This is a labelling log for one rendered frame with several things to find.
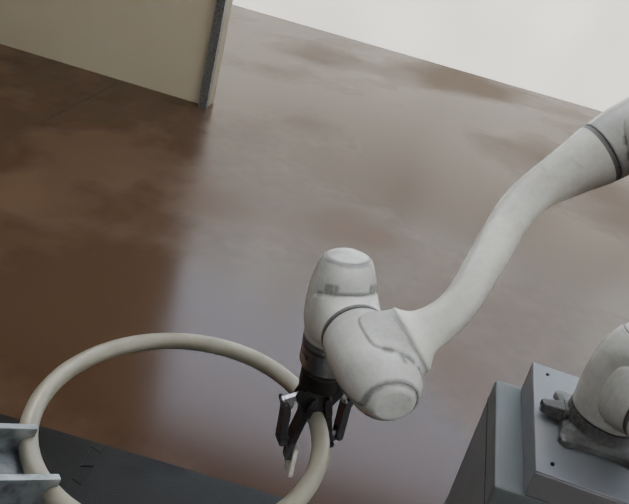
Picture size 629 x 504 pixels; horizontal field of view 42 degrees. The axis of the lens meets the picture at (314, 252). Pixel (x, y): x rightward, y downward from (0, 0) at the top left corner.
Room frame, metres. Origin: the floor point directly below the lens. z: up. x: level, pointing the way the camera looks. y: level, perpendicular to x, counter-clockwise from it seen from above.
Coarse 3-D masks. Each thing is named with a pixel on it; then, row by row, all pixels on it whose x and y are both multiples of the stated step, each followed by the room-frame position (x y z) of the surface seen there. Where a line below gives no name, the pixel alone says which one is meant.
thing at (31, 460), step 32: (96, 352) 1.17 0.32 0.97; (128, 352) 1.21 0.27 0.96; (224, 352) 1.26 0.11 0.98; (256, 352) 1.26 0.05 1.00; (288, 384) 1.20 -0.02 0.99; (32, 416) 0.98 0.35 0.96; (320, 416) 1.12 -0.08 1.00; (32, 448) 0.92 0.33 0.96; (320, 448) 1.05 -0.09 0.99; (320, 480) 0.99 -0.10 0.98
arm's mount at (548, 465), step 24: (528, 384) 1.64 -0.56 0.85; (552, 384) 1.62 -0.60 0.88; (576, 384) 1.65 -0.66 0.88; (528, 408) 1.55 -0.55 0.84; (528, 432) 1.47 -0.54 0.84; (552, 432) 1.44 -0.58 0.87; (528, 456) 1.40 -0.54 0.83; (552, 456) 1.37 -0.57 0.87; (576, 456) 1.39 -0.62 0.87; (528, 480) 1.33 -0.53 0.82; (552, 480) 1.31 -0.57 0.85; (576, 480) 1.32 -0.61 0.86; (600, 480) 1.34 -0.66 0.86; (624, 480) 1.36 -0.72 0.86
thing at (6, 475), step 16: (0, 432) 0.91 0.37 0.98; (16, 432) 0.93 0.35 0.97; (32, 432) 0.94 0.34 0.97; (0, 448) 0.91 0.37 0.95; (16, 448) 0.93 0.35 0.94; (0, 464) 0.89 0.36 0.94; (16, 464) 0.90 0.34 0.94; (0, 480) 0.81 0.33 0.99; (16, 480) 0.82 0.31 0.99; (32, 480) 0.84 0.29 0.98; (48, 480) 0.85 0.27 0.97; (0, 496) 0.81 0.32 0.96; (16, 496) 0.83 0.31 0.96; (32, 496) 0.84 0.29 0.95
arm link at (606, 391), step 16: (608, 336) 1.49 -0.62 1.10; (624, 336) 1.46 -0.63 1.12; (608, 352) 1.45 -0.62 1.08; (624, 352) 1.43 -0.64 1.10; (592, 368) 1.47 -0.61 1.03; (608, 368) 1.44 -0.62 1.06; (624, 368) 1.41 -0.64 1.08; (592, 384) 1.45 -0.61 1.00; (608, 384) 1.42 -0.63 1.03; (624, 384) 1.40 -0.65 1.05; (576, 400) 1.48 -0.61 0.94; (592, 400) 1.44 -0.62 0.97; (608, 400) 1.41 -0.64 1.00; (624, 400) 1.38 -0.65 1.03; (592, 416) 1.43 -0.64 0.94; (608, 416) 1.40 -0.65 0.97; (624, 416) 1.36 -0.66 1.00; (608, 432) 1.42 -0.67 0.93; (624, 432) 1.38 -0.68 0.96
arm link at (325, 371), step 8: (304, 336) 1.12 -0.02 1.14; (304, 344) 1.11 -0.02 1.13; (304, 352) 1.11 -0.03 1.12; (312, 352) 1.10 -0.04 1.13; (320, 352) 1.09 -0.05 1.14; (304, 360) 1.11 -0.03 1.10; (312, 360) 1.10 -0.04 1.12; (320, 360) 1.09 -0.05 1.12; (304, 368) 1.11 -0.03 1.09; (312, 368) 1.10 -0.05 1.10; (320, 368) 1.09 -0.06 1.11; (328, 368) 1.09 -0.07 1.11; (320, 376) 1.09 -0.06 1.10; (328, 376) 1.09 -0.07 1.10
